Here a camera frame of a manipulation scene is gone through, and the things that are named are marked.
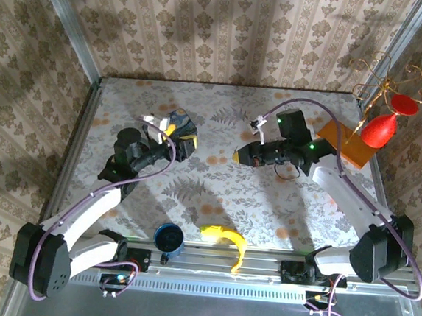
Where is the floral patterned table mat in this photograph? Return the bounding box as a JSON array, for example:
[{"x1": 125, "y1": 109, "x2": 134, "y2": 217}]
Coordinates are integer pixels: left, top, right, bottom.
[{"x1": 54, "y1": 69, "x2": 404, "y2": 261}]

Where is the orange wooden base board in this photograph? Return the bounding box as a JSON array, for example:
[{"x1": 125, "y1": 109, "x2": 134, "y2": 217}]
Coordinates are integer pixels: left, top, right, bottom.
[{"x1": 312, "y1": 116, "x2": 381, "y2": 172}]

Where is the yellow banana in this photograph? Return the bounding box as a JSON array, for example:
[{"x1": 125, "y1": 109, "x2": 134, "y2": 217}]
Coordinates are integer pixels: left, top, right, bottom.
[{"x1": 196, "y1": 222, "x2": 249, "y2": 275}]

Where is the red wine glass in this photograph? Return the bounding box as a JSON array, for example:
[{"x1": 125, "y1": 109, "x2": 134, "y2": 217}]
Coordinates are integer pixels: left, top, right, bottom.
[{"x1": 359, "y1": 90, "x2": 421, "y2": 153}]

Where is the blue mug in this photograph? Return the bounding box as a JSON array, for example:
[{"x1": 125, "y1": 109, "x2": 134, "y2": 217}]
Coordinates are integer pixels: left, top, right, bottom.
[{"x1": 152, "y1": 221, "x2": 187, "y2": 259}]

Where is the slotted metal strip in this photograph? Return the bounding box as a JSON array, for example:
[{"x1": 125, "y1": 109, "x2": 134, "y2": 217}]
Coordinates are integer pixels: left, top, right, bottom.
[{"x1": 68, "y1": 271, "x2": 309, "y2": 305}]

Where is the thin black wire loop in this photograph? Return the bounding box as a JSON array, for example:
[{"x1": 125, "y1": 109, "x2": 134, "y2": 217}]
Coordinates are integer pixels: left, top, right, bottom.
[{"x1": 272, "y1": 162, "x2": 303, "y2": 184}]

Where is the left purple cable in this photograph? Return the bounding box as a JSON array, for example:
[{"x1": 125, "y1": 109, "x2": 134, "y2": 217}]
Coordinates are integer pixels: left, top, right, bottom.
[{"x1": 27, "y1": 110, "x2": 181, "y2": 313}]

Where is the purple cable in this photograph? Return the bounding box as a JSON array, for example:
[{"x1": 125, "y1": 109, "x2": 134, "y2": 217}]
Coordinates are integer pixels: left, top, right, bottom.
[
  {"x1": 27, "y1": 110, "x2": 181, "y2": 313},
  {"x1": 245, "y1": 95, "x2": 422, "y2": 316}
]

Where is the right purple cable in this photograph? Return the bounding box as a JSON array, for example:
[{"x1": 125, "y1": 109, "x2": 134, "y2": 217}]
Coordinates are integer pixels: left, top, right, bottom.
[{"x1": 245, "y1": 95, "x2": 422, "y2": 316}]

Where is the aluminium side rail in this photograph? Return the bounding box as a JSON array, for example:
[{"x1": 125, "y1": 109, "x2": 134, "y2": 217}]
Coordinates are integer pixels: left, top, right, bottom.
[
  {"x1": 345, "y1": 98, "x2": 412, "y2": 234},
  {"x1": 38, "y1": 73, "x2": 106, "y2": 230}
]

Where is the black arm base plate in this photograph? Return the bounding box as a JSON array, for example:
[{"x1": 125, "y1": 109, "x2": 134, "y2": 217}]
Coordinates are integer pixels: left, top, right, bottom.
[
  {"x1": 122, "y1": 246, "x2": 152, "y2": 274},
  {"x1": 279, "y1": 260, "x2": 350, "y2": 289}
]

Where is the aluminium long table rail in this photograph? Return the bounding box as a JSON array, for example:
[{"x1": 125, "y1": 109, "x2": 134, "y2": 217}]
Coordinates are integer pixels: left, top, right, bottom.
[{"x1": 68, "y1": 232, "x2": 421, "y2": 298}]

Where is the gold wire glass rack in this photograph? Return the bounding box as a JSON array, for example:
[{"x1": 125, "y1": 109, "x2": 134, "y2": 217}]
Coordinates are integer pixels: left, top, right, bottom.
[{"x1": 342, "y1": 48, "x2": 422, "y2": 151}]

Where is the small controller board with wires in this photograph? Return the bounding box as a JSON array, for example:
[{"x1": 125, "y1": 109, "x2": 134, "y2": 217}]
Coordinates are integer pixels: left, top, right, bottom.
[
  {"x1": 97, "y1": 270, "x2": 138, "y2": 301},
  {"x1": 302, "y1": 289, "x2": 337, "y2": 316}
]

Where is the aluminium corner post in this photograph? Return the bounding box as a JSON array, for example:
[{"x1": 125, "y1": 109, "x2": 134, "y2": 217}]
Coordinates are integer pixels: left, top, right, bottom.
[
  {"x1": 24, "y1": 0, "x2": 110, "y2": 82},
  {"x1": 358, "y1": 0, "x2": 422, "y2": 107}
]

